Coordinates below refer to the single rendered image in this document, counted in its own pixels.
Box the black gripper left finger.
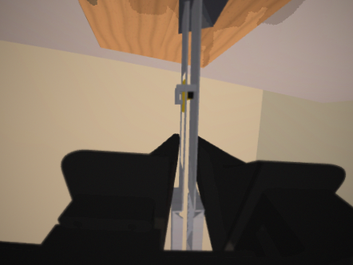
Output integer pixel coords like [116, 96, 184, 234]
[61, 133, 180, 250]

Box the orange-brown wooden board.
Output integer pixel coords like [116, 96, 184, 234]
[78, 0, 291, 68]

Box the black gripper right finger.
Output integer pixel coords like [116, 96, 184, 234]
[196, 136, 346, 251]

